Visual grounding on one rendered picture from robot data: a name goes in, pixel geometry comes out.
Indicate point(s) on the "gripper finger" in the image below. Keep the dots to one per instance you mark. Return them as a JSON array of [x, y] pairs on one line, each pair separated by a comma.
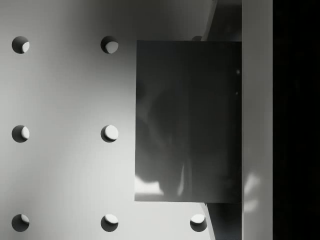
[[227, 20], [227, 221]]

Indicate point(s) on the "grey cube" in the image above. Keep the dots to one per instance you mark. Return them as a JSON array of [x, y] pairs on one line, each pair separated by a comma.
[[187, 120]]

